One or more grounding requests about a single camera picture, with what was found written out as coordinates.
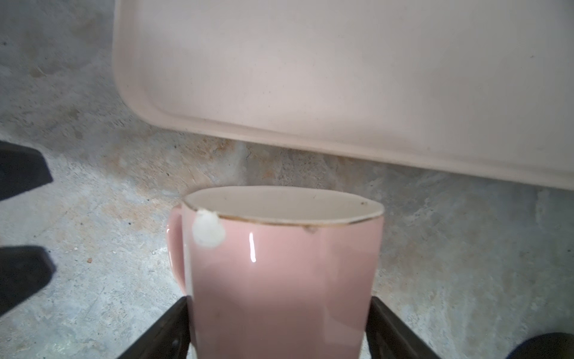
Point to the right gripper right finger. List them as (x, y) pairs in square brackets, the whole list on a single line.
[(389, 337)]

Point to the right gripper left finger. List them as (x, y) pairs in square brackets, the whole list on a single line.
[(168, 338)]

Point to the pink mug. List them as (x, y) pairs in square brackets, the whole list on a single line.
[(275, 271)]

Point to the pink plastic tray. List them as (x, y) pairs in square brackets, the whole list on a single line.
[(472, 87)]

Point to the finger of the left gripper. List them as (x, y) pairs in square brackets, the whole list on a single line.
[(22, 169), (25, 270)]

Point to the black mug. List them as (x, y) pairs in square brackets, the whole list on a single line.
[(555, 345)]

